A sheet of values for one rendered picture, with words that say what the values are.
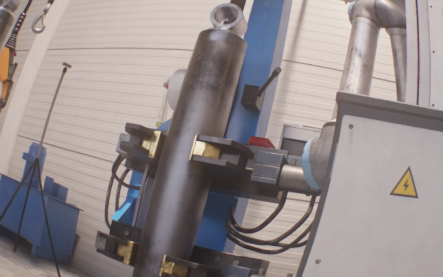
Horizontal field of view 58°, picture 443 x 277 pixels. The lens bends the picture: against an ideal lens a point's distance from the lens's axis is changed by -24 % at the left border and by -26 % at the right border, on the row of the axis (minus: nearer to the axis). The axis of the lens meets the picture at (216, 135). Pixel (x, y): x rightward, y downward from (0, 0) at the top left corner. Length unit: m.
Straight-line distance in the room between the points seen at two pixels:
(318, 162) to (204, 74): 0.80
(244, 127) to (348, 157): 1.74
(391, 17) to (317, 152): 0.58
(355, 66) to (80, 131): 3.76
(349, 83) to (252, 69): 1.12
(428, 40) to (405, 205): 0.69
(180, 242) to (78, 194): 2.93
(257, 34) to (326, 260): 2.05
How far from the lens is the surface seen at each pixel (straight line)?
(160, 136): 2.02
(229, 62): 2.05
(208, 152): 1.85
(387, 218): 0.67
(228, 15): 2.29
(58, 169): 4.97
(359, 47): 1.55
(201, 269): 1.77
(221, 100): 2.00
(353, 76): 1.48
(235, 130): 2.42
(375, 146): 0.69
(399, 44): 1.60
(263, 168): 1.95
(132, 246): 1.98
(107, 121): 4.75
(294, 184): 1.94
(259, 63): 2.52
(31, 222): 4.15
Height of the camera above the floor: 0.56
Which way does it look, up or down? 14 degrees up
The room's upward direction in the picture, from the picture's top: 15 degrees clockwise
